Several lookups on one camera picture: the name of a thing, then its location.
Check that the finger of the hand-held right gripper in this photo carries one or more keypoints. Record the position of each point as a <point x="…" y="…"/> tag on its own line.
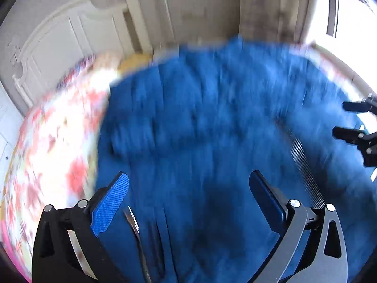
<point x="350" y="134"/>
<point x="358" y="106"/>

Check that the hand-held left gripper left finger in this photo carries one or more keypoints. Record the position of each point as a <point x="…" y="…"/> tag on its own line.
<point x="113" y="200"/>

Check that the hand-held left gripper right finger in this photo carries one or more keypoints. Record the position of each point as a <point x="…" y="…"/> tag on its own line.
<point x="266" y="197"/>

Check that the blue padded jacket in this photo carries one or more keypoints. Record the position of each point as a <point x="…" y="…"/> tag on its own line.
<point x="206" y="118"/>

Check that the beige window sill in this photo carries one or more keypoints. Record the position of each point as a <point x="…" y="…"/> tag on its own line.
<point x="350" y="70"/>

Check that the window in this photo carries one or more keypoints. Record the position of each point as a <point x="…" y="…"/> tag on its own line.
<point x="350" y="14"/>

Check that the beige boat print curtain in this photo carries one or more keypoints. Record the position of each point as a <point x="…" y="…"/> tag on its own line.
<point x="274" y="8"/>

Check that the yellow orange pillow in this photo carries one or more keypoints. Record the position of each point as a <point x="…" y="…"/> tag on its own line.
<point x="134" y="63"/>

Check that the white wooden headboard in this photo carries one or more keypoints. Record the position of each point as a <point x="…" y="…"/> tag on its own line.
<point x="59" y="41"/>

